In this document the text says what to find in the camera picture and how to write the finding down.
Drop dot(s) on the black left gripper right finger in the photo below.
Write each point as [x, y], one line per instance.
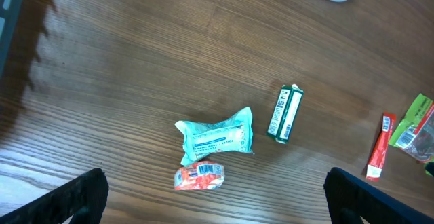
[351, 200]

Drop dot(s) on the orange snack packet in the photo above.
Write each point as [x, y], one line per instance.
[199, 176]

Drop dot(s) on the green white gum pack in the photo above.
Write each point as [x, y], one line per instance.
[284, 113]

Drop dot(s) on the red coffee stick sachet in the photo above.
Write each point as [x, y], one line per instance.
[378, 155]

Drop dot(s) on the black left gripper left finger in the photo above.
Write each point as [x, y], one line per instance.
[81, 200]

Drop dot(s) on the grey plastic shopping basket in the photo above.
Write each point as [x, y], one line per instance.
[10, 10]

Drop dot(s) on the teal tissue pack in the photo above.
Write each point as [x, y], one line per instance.
[202, 139]

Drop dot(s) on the green candy bag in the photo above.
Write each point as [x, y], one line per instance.
[414, 133]

